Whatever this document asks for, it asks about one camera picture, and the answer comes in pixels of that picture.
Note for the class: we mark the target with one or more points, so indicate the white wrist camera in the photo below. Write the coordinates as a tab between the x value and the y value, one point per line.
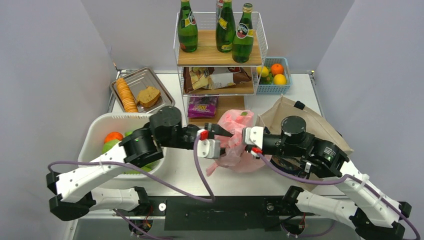
207	147
253	136

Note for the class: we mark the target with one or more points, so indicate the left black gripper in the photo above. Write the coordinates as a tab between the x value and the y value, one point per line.
217	131

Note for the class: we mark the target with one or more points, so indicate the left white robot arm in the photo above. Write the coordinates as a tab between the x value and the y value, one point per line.
80	191

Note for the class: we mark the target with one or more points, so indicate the yellow lemon in basket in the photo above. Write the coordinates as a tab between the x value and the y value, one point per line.
279	79

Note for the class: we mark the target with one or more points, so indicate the green glass bottle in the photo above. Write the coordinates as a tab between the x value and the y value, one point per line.
187	29
225	28

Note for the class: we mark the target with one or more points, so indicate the green leafy vegetable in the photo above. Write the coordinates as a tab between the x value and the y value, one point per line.
147	168

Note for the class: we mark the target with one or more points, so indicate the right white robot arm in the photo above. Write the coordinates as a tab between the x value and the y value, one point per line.
372	214

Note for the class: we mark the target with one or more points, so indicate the beige canvas tote bag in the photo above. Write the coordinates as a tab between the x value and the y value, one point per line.
318	122

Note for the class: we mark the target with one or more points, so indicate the metal tray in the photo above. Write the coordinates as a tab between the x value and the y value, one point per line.
137	81

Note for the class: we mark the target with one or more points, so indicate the purple snack packet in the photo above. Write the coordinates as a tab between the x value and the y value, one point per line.
202	107

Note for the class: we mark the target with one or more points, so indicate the orange fruit in basket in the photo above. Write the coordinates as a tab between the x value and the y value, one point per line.
277	69

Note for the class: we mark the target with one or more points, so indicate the green grapes bunch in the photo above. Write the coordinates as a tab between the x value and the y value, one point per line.
267	80

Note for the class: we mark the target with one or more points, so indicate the stack of round crackers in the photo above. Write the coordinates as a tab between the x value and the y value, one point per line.
126	96

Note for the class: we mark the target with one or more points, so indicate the left green glass bottle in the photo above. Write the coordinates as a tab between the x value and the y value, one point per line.
187	29

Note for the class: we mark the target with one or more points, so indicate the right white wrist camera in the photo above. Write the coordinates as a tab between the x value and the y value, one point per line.
253	136

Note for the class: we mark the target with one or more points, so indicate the slice of brown bread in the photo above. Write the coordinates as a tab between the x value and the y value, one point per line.
148	97

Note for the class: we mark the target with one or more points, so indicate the green cabbage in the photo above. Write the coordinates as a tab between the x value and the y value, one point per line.
109	145

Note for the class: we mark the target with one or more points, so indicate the right green glass bottle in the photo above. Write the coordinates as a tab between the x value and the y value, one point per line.
225	28

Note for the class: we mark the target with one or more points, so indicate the pink plastic grocery bag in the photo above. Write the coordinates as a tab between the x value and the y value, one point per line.
235	157

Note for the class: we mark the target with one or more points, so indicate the white wire shelf rack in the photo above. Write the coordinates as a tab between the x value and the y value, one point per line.
207	55

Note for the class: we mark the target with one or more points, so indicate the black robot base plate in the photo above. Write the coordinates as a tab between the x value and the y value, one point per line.
227	213

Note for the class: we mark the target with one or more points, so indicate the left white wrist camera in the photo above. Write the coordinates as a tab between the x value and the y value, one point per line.
207	147

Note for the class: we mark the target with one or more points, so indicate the white brown snack bag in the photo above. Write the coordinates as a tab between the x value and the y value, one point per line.
209	78

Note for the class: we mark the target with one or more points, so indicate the blue plastic basket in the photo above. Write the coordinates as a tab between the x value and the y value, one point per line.
272	89

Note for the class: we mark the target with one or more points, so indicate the orange tomato in basin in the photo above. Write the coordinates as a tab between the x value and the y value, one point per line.
113	136

